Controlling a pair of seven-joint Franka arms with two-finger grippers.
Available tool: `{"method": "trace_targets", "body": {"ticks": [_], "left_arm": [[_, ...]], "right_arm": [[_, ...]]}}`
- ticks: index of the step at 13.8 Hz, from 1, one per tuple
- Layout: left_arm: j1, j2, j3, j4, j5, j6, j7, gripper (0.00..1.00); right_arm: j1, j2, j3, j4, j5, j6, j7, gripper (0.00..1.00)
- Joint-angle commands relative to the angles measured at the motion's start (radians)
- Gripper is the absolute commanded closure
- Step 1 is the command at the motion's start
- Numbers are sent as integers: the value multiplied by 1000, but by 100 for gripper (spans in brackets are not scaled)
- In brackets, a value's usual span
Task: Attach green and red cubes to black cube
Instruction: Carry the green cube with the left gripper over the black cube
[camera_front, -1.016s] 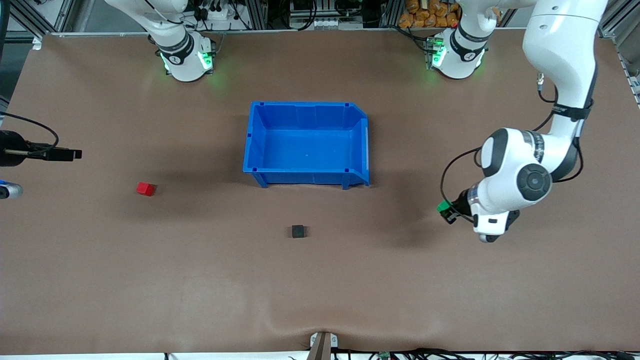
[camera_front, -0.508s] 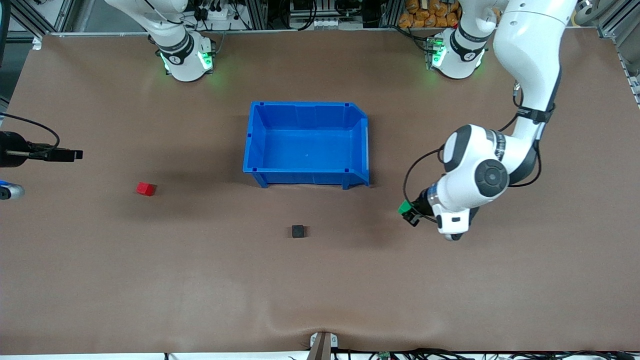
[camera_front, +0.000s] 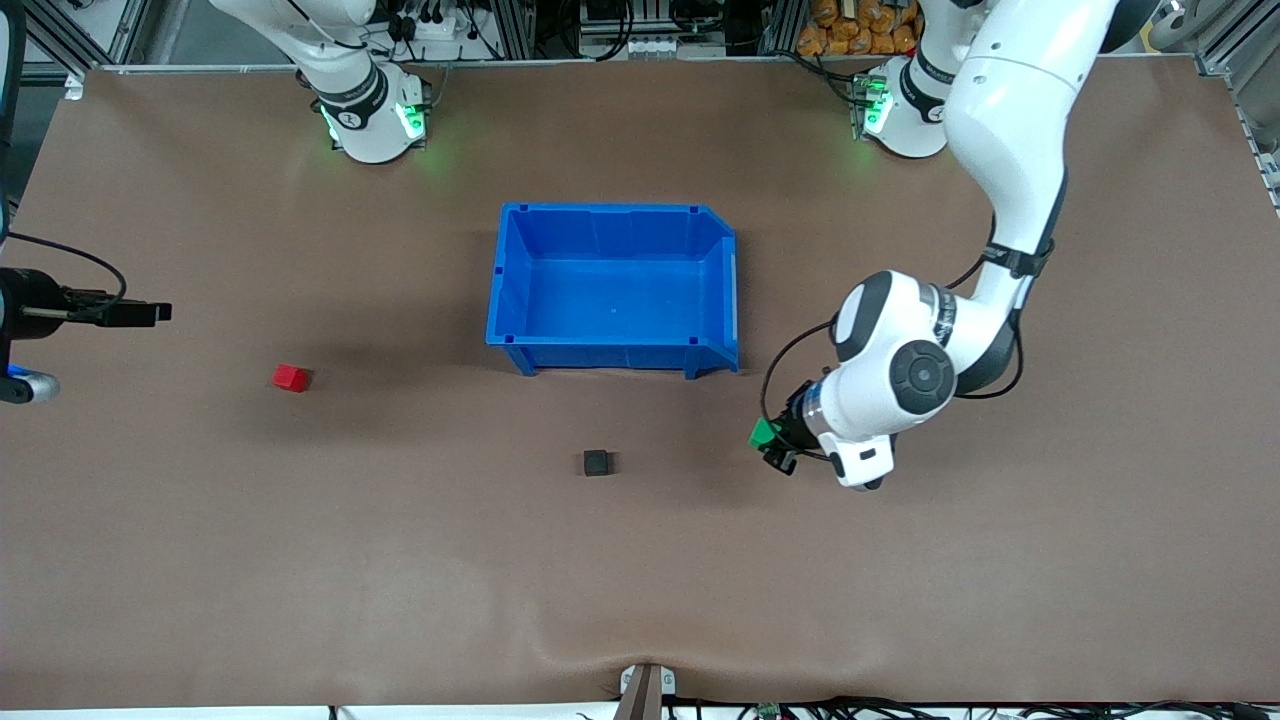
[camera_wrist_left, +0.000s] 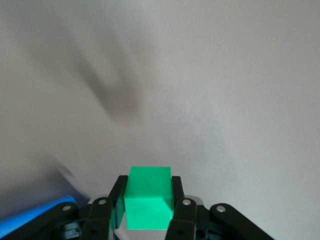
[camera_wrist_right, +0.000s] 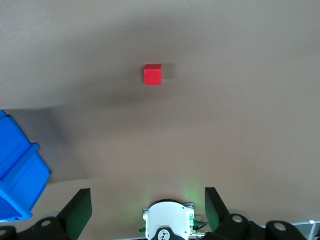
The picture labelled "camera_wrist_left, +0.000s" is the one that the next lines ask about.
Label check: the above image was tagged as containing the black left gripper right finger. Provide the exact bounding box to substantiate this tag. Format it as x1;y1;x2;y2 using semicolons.
164;176;275;240

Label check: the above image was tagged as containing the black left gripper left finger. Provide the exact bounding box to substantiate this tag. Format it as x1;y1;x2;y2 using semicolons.
23;175;129;240

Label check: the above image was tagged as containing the green cube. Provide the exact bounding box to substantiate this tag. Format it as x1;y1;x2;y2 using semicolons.
123;166;174;231

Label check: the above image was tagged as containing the blue plastic storage bin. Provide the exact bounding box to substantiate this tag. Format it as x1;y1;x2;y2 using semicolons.
0;195;77;235

